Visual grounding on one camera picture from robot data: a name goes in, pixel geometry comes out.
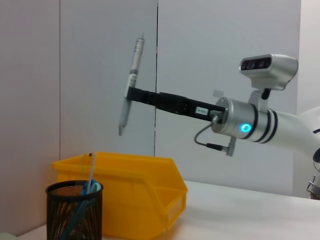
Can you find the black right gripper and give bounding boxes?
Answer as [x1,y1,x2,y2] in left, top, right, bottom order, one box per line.
[126,87,226,123]

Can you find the yellow plastic bin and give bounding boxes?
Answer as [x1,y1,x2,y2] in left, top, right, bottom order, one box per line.
[51,151,189,237]

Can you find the silver pen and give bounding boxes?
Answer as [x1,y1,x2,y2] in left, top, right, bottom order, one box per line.
[117,32,146,137]

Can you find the right arm connector cable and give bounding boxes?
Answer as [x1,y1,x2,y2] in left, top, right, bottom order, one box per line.
[194,109,238,157]

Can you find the black mesh pen holder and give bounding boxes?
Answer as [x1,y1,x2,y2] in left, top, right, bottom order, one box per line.
[45,180,104,240]

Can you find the transparent plastic ruler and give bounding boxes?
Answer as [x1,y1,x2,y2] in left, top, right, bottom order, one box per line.
[84,151,98,188]

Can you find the blue teal scissors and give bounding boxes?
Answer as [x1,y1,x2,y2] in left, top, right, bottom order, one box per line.
[59,178,102,240]

